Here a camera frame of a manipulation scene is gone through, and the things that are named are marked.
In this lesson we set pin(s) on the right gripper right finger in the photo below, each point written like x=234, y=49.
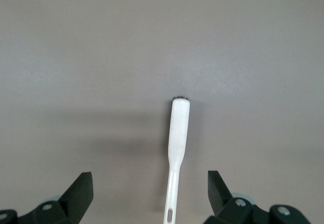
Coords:
x=227, y=211

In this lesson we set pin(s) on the beige hand brush black bristles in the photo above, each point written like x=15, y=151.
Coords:
x=179, y=132

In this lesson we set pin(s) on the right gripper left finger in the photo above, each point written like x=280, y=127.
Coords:
x=71, y=201

